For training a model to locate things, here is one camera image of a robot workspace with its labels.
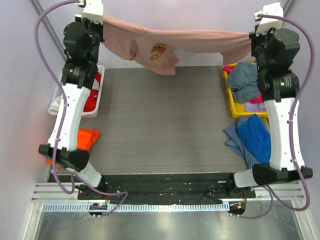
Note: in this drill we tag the magenta cloth in bin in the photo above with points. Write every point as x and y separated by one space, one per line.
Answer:
256 100

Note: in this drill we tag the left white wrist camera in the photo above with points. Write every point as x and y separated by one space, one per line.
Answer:
92 10

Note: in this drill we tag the orange folded t shirt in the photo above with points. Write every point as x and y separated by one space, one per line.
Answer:
86 137

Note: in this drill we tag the white plastic basket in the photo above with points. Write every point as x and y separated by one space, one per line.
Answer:
94 113

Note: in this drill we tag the grey blue t shirt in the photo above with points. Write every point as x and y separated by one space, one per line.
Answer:
243 80

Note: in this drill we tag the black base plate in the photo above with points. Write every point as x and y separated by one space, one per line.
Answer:
176 189

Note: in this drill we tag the yellow plastic bin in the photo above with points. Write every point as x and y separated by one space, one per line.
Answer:
237 109

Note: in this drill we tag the red cloth in basket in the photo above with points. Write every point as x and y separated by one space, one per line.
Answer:
91 101

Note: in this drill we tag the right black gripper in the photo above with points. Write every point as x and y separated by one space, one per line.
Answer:
254 39

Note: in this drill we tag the white cloth in basket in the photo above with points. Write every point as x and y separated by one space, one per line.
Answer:
55 106

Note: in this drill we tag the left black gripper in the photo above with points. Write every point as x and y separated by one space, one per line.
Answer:
99 28

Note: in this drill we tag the lilac cloth in bin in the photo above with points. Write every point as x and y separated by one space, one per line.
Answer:
254 107

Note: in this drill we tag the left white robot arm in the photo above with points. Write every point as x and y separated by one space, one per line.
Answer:
82 39

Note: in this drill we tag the blue checkered shirt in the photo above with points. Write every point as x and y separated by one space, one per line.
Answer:
236 144

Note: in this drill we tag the blue folded t shirt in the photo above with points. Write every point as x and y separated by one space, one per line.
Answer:
256 138

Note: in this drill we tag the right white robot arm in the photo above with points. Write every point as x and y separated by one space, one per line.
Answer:
274 52

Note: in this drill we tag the white slotted cable duct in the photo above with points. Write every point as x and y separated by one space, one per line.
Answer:
96 207

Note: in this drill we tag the pink printed t shirt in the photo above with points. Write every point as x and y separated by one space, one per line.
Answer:
156 49

